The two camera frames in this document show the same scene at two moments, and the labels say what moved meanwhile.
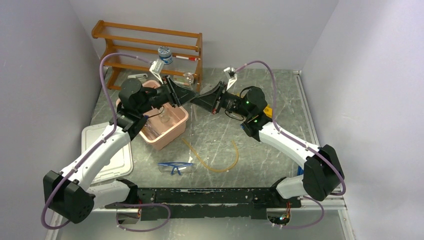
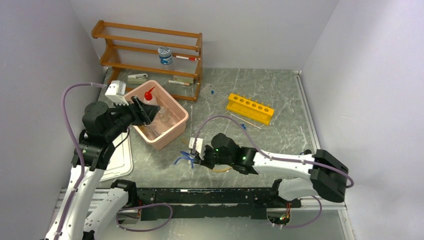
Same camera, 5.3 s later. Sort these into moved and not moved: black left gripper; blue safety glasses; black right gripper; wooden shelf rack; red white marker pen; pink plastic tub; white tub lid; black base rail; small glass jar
Moved: black right gripper; black left gripper; blue safety glasses
Not moved: black base rail; white tub lid; small glass jar; wooden shelf rack; pink plastic tub; red white marker pen
